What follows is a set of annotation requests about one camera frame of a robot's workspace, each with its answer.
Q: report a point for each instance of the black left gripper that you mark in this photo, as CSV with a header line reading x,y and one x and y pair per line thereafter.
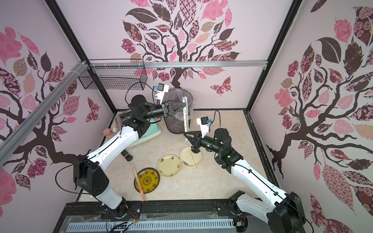
x,y
168,108

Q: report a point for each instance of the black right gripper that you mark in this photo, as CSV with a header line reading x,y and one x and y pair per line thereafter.
x,y
197,140

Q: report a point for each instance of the red chopsticks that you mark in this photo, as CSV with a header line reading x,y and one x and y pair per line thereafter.
x,y
138,182

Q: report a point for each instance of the bare wooden chopsticks pair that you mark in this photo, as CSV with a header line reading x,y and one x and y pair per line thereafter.
x,y
191,157

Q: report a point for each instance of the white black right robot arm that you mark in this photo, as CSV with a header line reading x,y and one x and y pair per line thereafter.
x,y
282,211

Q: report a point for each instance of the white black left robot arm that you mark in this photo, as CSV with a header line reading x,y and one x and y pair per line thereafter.
x,y
89,170

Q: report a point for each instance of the black mesh trash bin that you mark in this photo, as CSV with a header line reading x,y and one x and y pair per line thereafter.
x,y
175,123

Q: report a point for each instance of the cream plate right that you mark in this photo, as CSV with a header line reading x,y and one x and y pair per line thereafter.
x,y
189,158

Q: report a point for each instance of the cream plate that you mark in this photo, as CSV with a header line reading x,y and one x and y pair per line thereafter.
x,y
169,165
189,158

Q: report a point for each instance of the mint green toaster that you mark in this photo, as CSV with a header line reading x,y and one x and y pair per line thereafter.
x,y
152,131

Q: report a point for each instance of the cream plate middle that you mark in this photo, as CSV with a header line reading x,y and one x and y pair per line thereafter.
x,y
169,165

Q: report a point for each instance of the yellow black patterned plate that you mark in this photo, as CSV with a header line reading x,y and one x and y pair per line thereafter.
x,y
149,179

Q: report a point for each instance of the black small cylinder jar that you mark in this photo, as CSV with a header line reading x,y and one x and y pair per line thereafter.
x,y
127,155

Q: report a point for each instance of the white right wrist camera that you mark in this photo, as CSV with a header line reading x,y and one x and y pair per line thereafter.
x,y
204,123

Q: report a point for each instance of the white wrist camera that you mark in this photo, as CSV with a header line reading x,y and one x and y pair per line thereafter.
x,y
161,89
204,123

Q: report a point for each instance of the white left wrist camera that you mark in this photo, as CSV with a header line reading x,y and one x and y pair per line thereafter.
x,y
161,89

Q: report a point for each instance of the black wire wall basket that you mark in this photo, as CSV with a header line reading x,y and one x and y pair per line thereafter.
x,y
114,74

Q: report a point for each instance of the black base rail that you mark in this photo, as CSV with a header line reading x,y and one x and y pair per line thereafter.
x,y
78,212

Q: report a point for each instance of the white slotted cable duct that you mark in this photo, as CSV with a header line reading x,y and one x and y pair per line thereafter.
x,y
152,226

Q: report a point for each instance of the aluminium frame bar rear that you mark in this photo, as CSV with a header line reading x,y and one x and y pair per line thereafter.
x,y
161,65

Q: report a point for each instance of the aluminium frame bar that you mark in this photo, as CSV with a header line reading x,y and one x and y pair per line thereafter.
x,y
161,65
14,140

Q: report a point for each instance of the aluminium frame bar left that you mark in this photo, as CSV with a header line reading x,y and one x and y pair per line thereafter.
x,y
14,140

